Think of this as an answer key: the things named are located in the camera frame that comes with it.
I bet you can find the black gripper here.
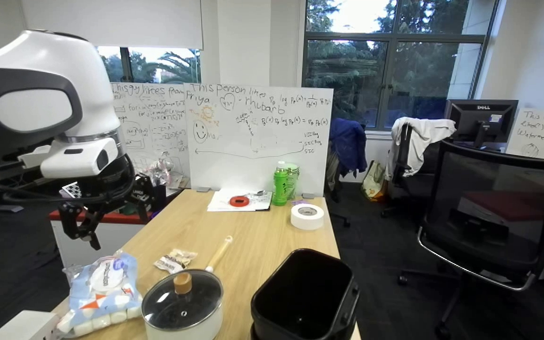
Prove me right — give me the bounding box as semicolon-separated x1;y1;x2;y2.
56;153;137;253

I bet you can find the glass pot lid wooden knob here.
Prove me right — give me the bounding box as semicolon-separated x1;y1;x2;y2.
139;268;224;332

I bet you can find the white cabinet with red top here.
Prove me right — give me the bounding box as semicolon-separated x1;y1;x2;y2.
47;206;158;270

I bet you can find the blue marshmallow bag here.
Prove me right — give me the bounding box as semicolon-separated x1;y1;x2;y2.
54;251;145;340

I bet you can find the small clear snack packet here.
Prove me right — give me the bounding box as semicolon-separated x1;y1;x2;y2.
152;253;186;275
166;247;200;268

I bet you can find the scribbled whiteboard panel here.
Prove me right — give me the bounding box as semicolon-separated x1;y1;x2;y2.
109;81;192;192

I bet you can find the white paper pad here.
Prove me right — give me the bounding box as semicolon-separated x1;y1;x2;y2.
205;187;273;213

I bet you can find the whiteboard panel with sun drawing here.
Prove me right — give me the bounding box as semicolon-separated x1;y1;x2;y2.
184;83;336;196

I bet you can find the green plastic bottle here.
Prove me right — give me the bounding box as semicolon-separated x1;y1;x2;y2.
271;158;302;207

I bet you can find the white roller window blind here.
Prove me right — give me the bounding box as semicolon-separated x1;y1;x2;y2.
18;0;205;51

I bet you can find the white tape roll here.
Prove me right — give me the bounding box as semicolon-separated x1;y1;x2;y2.
288;200;328;232

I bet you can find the black plastic bin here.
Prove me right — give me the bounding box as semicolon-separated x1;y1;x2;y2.
249;247;360;340

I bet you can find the blue jacket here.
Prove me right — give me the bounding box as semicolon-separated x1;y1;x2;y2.
328;117;370;179

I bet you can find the yellow bag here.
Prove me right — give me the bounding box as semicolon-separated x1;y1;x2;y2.
360;158;390;204

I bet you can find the white cloth garment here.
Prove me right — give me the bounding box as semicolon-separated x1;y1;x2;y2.
388;115;458;179

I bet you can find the black mesh office chair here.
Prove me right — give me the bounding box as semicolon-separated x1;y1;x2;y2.
396;138;544;340

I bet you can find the black computer monitor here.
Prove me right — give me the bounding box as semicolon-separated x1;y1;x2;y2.
447;98;521;153

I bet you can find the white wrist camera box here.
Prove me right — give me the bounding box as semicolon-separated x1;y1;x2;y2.
37;136;120;181

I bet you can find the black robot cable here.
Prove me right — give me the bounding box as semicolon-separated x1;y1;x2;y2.
0;156;135;211

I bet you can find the red tape ring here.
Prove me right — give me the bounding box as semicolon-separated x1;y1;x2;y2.
226;194;252;209

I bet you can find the white pot with wooden handle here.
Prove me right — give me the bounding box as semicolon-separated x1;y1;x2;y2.
141;232;235;340

